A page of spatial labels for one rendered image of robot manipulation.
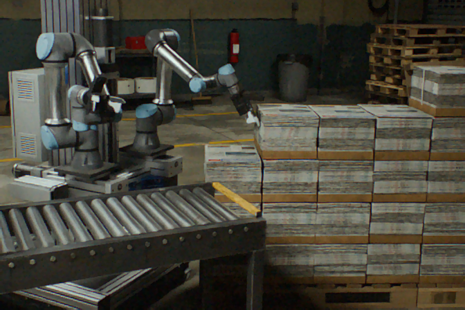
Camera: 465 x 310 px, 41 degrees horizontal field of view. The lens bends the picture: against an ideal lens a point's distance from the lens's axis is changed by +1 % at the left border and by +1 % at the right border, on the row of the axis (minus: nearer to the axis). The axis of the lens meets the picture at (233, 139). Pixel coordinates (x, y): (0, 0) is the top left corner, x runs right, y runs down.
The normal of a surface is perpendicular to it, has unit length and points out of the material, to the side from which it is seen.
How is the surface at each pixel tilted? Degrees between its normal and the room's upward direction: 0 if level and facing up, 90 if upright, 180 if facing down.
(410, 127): 90
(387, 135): 90
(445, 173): 90
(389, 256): 90
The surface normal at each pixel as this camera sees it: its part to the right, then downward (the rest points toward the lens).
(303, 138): 0.08, 0.22
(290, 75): -0.26, 0.33
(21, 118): -0.47, 0.18
